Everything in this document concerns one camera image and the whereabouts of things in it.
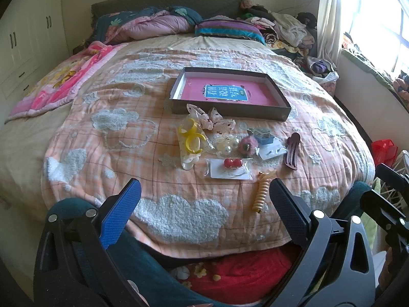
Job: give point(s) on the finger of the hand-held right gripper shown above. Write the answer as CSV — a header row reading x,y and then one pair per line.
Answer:
x,y
393,177
380,206

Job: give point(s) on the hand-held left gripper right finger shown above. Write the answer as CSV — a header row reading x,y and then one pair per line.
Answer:
x,y
287,208

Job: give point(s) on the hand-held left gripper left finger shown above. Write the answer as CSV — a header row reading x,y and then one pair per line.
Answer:
x,y
123,211

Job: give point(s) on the small blue box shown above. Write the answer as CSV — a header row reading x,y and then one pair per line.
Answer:
x,y
263,137

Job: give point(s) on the white hair clip packet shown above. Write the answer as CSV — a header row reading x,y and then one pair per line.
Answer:
x,y
189,163

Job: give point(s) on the shallow brown cardboard box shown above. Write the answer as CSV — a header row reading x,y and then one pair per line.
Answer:
x,y
223,111

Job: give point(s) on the person's right leg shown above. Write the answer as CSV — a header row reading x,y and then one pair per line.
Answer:
x,y
354,198

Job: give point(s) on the person's leg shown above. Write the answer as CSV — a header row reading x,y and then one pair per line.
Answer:
x,y
354,198
153,268

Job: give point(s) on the red plastic bag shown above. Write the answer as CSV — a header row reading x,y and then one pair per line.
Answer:
x,y
383,152

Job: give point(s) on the maroon hair clip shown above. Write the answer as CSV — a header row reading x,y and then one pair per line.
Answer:
x,y
291,153

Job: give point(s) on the orange cloud pattern blanket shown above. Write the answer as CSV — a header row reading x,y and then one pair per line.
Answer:
x,y
127,153

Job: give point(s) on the small white earring card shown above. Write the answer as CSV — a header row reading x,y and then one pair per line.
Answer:
x,y
271,152

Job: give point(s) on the person's left leg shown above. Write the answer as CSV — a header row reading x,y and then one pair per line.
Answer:
x,y
153,268

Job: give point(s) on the red floral cloth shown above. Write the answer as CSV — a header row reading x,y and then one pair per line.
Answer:
x,y
249,271

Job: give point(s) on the patterned orange cloth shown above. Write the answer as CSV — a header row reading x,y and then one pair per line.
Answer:
x,y
402,86

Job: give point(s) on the green windowsill pad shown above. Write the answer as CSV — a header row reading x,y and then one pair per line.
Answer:
x,y
370,67

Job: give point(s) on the beige bed sheet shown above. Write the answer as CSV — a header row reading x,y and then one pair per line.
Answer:
x,y
28,140

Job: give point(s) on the clothes basket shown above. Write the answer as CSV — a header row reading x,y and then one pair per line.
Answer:
x,y
322,70

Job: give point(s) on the pink cartoon blanket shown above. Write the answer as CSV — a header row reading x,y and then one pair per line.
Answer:
x,y
64,80

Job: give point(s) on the window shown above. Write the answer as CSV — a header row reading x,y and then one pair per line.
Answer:
x,y
380,12

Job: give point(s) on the white curtain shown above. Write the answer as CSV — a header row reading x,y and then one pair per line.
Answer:
x,y
332,16

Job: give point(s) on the pile of clothes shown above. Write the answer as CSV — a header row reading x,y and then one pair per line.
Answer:
x,y
287,28

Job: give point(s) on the pink and blue comforter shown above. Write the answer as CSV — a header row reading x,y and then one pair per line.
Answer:
x,y
153,25

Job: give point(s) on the striped purple pillow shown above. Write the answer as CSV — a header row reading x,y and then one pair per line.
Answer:
x,y
223,27

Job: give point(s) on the cream wardrobe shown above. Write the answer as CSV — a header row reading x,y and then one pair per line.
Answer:
x,y
25,38

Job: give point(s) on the dark green headboard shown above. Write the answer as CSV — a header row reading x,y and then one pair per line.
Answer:
x,y
159,0

